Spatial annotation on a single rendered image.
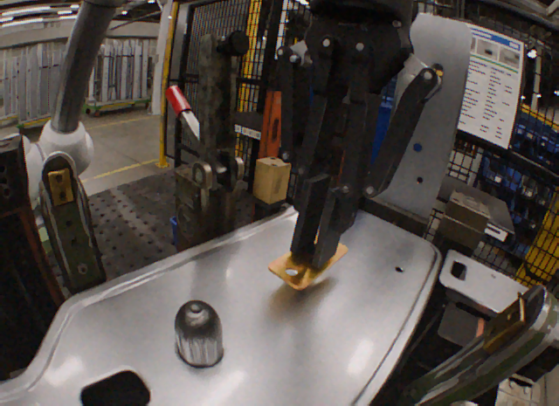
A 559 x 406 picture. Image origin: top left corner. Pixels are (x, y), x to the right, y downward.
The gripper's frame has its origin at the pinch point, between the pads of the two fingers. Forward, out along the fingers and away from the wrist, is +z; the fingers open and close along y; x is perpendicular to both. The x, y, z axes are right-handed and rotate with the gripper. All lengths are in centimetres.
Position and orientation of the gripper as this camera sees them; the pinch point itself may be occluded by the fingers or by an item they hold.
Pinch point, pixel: (320, 220)
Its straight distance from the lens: 23.2
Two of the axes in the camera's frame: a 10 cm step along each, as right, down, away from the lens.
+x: 6.5, -2.4, 7.2
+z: -1.4, 9.0, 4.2
